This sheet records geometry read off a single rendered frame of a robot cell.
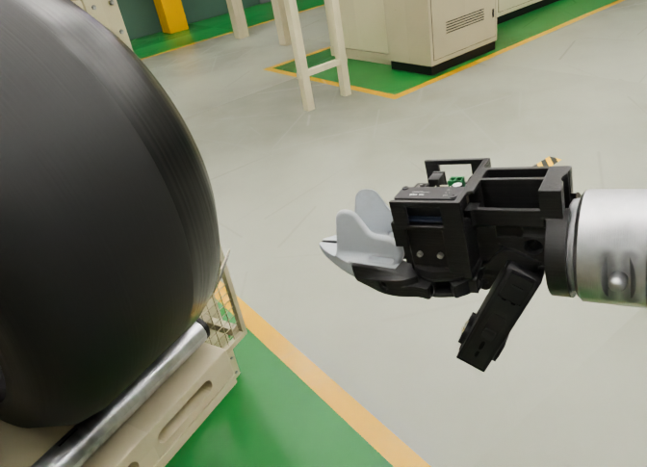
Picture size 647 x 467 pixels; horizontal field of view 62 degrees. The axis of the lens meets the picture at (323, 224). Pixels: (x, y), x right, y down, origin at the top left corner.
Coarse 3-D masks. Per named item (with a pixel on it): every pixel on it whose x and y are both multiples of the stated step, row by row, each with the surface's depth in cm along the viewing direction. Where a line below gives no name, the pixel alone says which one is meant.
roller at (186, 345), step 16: (192, 336) 86; (208, 336) 89; (176, 352) 84; (192, 352) 86; (160, 368) 81; (176, 368) 84; (144, 384) 79; (160, 384) 81; (128, 400) 77; (144, 400) 79; (96, 416) 74; (112, 416) 75; (128, 416) 77; (80, 432) 72; (96, 432) 73; (112, 432) 75; (64, 448) 70; (80, 448) 71; (96, 448) 73; (48, 464) 68; (64, 464) 69; (80, 464) 71
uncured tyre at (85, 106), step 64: (0, 0) 57; (64, 0) 61; (0, 64) 51; (64, 64) 55; (128, 64) 60; (0, 128) 49; (64, 128) 53; (128, 128) 58; (0, 192) 48; (64, 192) 51; (128, 192) 57; (192, 192) 64; (0, 256) 49; (64, 256) 51; (128, 256) 57; (192, 256) 66; (0, 320) 52; (64, 320) 53; (128, 320) 59; (192, 320) 75; (0, 384) 82; (64, 384) 58; (128, 384) 69
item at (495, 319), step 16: (512, 272) 37; (528, 272) 37; (544, 272) 38; (496, 288) 39; (512, 288) 38; (528, 288) 37; (496, 304) 39; (512, 304) 39; (480, 320) 41; (496, 320) 40; (512, 320) 39; (464, 336) 44; (480, 336) 42; (496, 336) 41; (464, 352) 43; (480, 352) 43; (496, 352) 42; (480, 368) 43
